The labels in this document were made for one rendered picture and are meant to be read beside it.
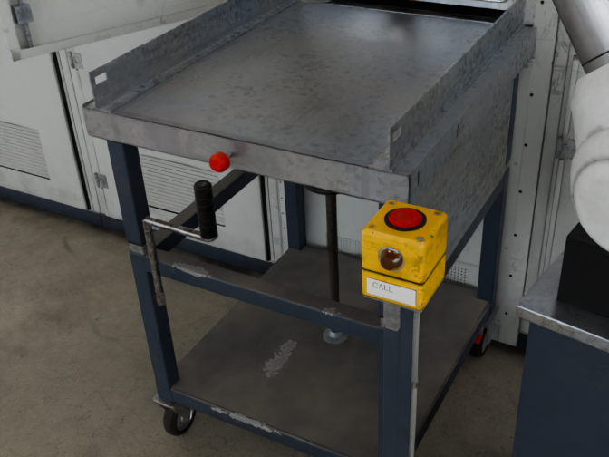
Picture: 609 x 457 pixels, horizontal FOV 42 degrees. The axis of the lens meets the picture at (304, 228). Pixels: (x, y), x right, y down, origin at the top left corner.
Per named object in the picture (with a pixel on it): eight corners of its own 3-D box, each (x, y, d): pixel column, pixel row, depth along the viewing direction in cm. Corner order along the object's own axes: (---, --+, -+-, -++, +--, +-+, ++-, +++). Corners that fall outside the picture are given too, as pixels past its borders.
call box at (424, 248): (421, 315, 94) (424, 244, 89) (360, 297, 97) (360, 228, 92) (445, 278, 100) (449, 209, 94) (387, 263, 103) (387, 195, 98)
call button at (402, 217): (414, 239, 92) (414, 228, 91) (382, 231, 93) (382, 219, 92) (427, 222, 94) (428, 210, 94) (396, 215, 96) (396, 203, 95)
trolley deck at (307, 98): (409, 209, 116) (410, 173, 113) (87, 135, 142) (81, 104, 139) (534, 54, 165) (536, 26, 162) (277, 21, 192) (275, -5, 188)
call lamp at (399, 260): (400, 280, 91) (401, 256, 89) (372, 273, 93) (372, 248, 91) (404, 274, 92) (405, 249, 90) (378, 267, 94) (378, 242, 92)
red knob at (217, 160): (224, 176, 125) (222, 158, 123) (207, 172, 126) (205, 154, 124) (239, 164, 128) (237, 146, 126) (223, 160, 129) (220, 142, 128)
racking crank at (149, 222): (151, 306, 153) (125, 169, 137) (161, 296, 155) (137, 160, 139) (223, 331, 145) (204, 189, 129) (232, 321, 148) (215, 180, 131)
